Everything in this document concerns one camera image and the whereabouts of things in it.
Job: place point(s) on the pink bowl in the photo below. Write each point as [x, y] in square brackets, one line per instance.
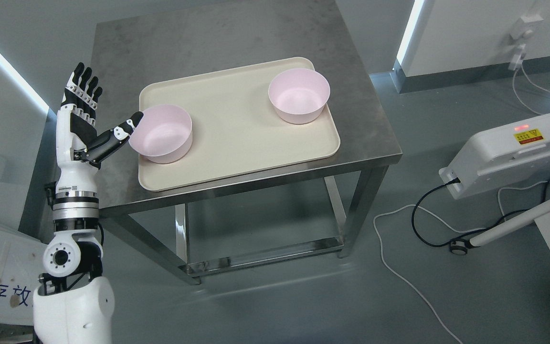
[299, 95]
[164, 135]

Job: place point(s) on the white wall socket adapter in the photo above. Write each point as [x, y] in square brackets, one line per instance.
[524, 28]

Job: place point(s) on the white stand leg with caster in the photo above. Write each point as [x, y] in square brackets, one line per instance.
[461, 246]

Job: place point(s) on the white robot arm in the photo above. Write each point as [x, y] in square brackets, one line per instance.
[74, 303]

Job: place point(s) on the white device box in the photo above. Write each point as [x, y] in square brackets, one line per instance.
[498, 157]

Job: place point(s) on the white sign board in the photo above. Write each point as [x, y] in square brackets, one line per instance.
[20, 267]

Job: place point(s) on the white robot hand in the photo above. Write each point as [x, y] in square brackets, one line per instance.
[75, 129]

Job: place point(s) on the beige plastic tray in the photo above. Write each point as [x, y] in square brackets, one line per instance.
[236, 130]

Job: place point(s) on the stainless steel table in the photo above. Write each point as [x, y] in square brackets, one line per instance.
[217, 63]

